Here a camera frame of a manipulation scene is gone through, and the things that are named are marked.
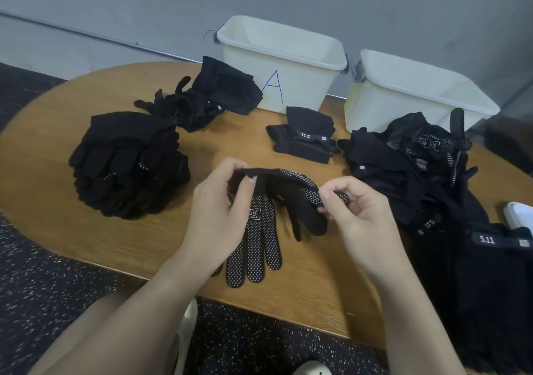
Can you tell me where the person's right hand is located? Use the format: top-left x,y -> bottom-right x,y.
319,176 -> 413,284

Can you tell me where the person's left forearm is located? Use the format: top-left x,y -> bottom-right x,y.
37,258 -> 213,375

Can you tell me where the person's left white shoe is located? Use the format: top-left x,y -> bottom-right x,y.
175,298 -> 199,375

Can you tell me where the person's right white shoe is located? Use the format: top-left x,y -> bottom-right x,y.
293,361 -> 333,375

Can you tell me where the person's white shoe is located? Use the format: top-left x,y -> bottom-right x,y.
293,361 -> 333,375
175,298 -> 199,375

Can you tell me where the grey wall pipe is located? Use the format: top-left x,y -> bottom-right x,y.
0,12 -> 219,65

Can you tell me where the person's right forearm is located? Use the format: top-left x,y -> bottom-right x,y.
375,262 -> 467,375

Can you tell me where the pile of black gloves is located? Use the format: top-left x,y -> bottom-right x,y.
69,111 -> 191,220
134,56 -> 480,230

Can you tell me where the white flat tray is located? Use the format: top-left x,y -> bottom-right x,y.
504,201 -> 533,234

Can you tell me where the black fingerless glove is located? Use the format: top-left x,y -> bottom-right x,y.
408,212 -> 533,373

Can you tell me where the white plastic bin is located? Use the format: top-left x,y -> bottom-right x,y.
214,14 -> 349,113
344,49 -> 501,134

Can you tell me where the metal rack frame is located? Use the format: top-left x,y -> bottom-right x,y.
487,79 -> 533,176

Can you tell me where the stack of black gloves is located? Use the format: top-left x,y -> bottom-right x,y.
69,111 -> 191,220

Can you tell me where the person's left hand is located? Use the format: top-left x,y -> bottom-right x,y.
179,158 -> 259,276

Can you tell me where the black dotted glove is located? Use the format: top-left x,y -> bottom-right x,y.
227,168 -> 351,242
212,191 -> 284,288
69,111 -> 191,220

